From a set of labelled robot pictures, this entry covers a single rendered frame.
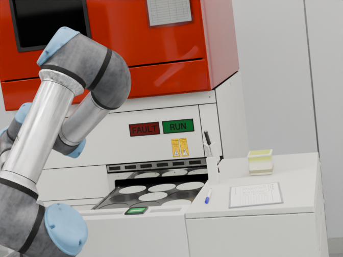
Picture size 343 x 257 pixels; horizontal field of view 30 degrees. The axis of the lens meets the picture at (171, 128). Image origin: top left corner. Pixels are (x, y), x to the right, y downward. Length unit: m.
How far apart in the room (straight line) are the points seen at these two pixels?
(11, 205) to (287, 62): 2.56
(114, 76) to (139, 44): 0.74
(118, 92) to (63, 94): 0.15
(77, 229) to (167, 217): 0.37
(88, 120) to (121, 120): 0.67
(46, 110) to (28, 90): 0.97
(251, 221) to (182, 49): 0.77
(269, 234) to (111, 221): 0.44
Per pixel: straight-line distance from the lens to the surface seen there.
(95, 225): 1.85
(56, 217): 1.46
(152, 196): 2.21
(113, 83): 1.57
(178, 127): 2.35
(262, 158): 2.04
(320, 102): 3.78
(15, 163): 1.48
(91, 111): 1.71
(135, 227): 1.81
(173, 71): 2.28
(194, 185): 2.28
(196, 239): 1.78
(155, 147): 2.39
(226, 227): 1.75
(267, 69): 3.77
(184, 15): 2.25
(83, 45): 1.56
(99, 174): 2.49
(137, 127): 2.39
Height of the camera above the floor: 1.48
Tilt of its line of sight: 9 degrees down
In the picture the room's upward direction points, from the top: 8 degrees counter-clockwise
